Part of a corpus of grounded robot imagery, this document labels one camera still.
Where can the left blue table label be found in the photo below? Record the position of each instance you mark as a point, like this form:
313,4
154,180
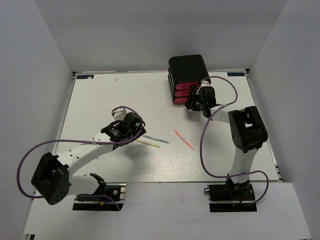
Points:
84,77

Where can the blue table label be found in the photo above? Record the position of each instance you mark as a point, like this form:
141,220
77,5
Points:
84,77
236,74

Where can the right blue table label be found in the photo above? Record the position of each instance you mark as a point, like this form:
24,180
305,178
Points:
236,74

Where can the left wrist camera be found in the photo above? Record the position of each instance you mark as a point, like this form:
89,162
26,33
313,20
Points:
119,113

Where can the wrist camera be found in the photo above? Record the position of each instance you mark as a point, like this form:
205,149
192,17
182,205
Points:
204,83
119,113

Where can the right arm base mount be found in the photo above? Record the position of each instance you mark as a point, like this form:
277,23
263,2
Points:
223,201

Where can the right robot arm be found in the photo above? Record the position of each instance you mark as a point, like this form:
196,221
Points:
248,131

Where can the orange pink pen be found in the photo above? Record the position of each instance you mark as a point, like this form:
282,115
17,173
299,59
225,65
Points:
183,139

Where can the black pink drawer organizer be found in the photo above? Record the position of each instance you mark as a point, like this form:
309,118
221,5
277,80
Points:
184,75

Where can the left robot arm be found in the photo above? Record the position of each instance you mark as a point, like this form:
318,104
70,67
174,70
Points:
55,176

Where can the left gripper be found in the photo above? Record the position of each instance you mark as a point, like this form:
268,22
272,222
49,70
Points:
140,131

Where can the yellow blue pen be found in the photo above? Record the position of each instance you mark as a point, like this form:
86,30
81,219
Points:
153,139

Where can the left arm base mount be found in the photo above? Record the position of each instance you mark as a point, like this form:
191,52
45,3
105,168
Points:
109,197

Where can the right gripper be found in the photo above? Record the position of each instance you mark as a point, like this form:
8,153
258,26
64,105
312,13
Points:
189,103

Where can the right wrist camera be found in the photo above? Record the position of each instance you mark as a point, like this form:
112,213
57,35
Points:
204,83

